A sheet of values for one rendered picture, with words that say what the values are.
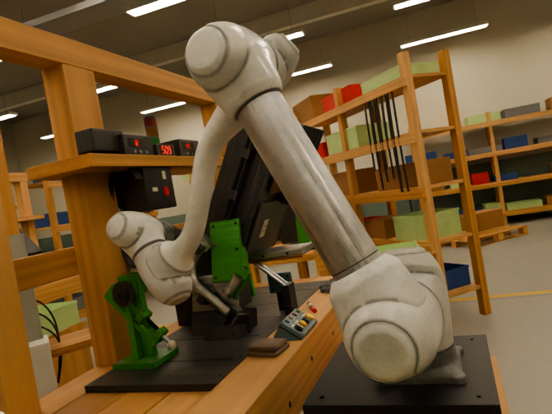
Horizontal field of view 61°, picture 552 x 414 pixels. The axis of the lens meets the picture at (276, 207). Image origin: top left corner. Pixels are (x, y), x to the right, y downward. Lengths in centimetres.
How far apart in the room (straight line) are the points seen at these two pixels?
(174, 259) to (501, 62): 994
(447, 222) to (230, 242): 296
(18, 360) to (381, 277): 94
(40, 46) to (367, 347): 127
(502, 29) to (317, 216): 1018
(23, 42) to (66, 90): 18
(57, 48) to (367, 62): 946
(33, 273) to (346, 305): 98
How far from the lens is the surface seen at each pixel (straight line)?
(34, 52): 160
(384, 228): 467
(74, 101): 165
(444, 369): 109
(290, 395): 129
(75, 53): 173
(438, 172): 429
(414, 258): 103
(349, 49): 1091
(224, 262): 161
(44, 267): 157
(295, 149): 88
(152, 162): 169
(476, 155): 994
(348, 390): 109
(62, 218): 690
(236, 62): 90
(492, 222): 871
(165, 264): 122
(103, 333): 165
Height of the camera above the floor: 133
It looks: 1 degrees down
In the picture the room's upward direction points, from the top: 10 degrees counter-clockwise
